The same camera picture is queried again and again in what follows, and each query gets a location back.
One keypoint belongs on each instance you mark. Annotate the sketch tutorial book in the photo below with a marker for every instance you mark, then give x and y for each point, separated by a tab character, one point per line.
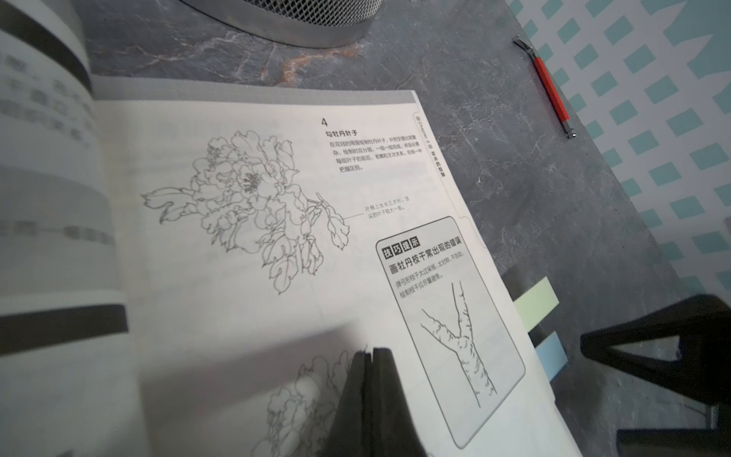
189	268

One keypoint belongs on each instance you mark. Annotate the lower green sticky note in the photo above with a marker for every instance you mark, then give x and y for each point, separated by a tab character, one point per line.
536	303

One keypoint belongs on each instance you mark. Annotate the blue sticky note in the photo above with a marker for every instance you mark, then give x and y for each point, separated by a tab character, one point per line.
552	355

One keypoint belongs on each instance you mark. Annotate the mesh trash bin black bag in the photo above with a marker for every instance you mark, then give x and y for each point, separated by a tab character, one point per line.
314	24

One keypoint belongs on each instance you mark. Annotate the red handled hex key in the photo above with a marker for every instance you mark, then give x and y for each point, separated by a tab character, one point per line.
549	86

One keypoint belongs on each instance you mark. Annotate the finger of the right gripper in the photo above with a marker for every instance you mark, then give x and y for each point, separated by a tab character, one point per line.
684	347
674	442

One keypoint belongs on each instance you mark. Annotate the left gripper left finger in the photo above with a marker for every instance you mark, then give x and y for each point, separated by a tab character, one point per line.
351	430

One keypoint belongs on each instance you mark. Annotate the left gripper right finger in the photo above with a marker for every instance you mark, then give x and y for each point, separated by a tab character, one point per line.
391	428

